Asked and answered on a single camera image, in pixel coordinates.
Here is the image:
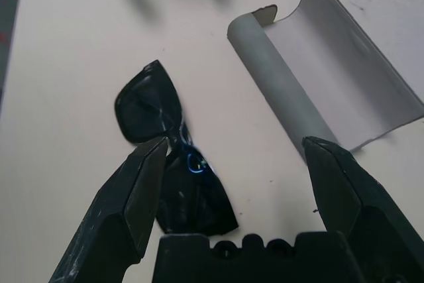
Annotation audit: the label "black sunglasses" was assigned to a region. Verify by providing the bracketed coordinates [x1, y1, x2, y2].
[114, 60, 239, 236]

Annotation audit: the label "grey glasses case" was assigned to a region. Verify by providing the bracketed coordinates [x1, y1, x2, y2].
[226, 0, 424, 164]

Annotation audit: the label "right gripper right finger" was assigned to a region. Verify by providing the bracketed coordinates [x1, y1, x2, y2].
[301, 135, 424, 283]

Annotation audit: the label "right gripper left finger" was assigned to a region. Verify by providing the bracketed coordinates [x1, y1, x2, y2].
[48, 137, 170, 283]

